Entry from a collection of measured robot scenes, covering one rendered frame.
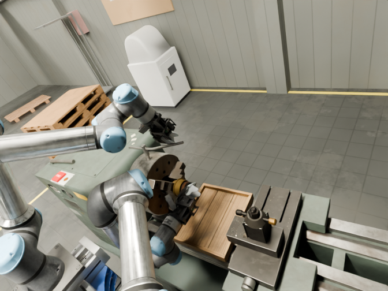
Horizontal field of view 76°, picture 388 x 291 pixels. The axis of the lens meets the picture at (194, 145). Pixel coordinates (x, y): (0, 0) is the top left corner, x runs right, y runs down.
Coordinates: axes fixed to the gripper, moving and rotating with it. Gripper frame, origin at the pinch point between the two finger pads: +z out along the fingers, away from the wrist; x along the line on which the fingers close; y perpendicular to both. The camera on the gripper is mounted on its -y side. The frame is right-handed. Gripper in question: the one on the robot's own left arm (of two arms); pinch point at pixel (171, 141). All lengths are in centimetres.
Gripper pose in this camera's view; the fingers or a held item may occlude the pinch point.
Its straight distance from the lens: 111.1
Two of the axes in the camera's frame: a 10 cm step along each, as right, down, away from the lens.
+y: 8.3, 0.9, -5.6
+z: 4.6, 4.7, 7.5
